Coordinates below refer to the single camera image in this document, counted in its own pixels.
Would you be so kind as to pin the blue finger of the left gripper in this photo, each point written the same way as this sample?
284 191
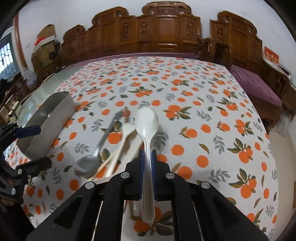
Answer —
28 131

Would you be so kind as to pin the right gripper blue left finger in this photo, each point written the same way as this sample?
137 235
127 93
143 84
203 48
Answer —
141 158

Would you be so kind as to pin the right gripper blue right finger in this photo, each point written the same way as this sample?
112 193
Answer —
154 166

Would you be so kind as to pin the white plastic soup spoon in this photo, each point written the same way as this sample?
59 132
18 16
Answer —
147 124

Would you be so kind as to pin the cream plastic chopstick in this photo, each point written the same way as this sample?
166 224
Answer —
131 152

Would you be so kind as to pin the stainless steel spoon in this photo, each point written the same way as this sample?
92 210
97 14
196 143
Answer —
87 166

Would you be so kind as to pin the stainless steel utensil tray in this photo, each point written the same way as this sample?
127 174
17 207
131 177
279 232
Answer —
51 117

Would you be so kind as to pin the orange print tablecloth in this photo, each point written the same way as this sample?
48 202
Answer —
209 130

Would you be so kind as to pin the window with grille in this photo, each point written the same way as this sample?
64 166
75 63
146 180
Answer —
7 62

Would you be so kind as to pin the stacked cardboard boxes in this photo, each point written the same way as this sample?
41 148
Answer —
46 53

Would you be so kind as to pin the purple seat cushion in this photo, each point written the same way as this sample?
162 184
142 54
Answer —
254 86

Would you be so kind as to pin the carved wooden sofa bench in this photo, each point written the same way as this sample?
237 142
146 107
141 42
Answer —
164 26

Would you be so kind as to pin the carved wooden armchair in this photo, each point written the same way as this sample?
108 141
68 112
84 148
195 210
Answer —
234 41

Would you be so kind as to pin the red gold gift box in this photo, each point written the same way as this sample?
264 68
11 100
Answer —
269 55

